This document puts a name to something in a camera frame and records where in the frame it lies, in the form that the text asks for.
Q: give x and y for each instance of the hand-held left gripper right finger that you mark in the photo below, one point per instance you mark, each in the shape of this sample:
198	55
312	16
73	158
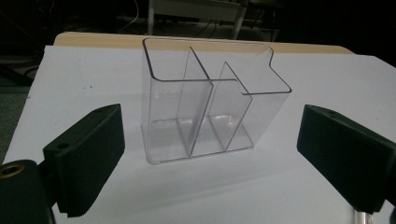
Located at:
345	155

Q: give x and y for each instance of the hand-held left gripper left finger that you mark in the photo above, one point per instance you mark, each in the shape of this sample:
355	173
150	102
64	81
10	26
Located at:
87	158

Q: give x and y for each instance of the clear plastic compartment organizer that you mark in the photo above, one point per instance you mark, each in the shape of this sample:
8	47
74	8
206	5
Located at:
205	102

